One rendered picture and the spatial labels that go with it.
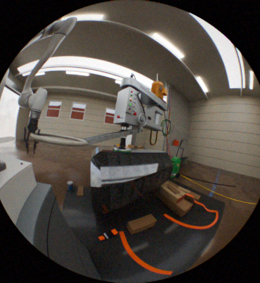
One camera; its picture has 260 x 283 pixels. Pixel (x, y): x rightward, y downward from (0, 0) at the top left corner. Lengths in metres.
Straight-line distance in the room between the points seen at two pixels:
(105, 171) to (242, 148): 5.60
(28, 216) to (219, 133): 5.67
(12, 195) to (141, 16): 3.19
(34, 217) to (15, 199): 0.06
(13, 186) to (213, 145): 5.64
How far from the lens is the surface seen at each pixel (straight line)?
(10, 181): 0.26
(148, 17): 3.05
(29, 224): 0.26
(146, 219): 1.08
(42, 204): 0.29
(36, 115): 0.67
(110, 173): 0.73
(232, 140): 5.45
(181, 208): 1.35
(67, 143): 0.51
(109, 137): 0.78
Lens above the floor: 0.99
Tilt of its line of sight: 3 degrees down
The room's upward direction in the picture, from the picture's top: 7 degrees clockwise
